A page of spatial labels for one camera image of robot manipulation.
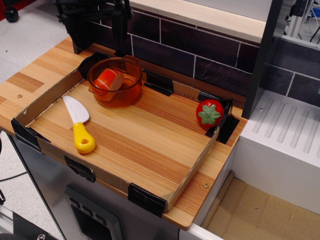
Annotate yellow handled toy knife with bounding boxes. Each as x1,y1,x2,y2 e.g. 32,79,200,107
62,95,96,154

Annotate orange transparent plastic pot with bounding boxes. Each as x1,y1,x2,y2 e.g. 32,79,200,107
87,57,143,108

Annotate red toy tomato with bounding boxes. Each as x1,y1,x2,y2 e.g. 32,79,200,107
196,99,224,128

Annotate cardboard fence with black tape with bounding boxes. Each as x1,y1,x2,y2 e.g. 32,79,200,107
11,52,243,223

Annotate black caster wheel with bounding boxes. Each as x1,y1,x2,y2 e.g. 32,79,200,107
4,6,19,23

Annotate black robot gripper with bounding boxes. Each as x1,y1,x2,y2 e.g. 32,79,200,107
54,0,133,54

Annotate salmon sushi toy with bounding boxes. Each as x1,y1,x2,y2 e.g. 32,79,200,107
95,68,124,91

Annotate white toy sink unit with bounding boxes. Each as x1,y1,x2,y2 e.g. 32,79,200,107
232,91,320,213

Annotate grey toy oven front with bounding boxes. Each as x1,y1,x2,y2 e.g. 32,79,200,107
9,137,180,240

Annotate dark grey cabinet post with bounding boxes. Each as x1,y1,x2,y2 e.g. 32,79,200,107
242,0,283,119

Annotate black floor cable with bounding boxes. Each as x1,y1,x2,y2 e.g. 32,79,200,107
0,171,27,182

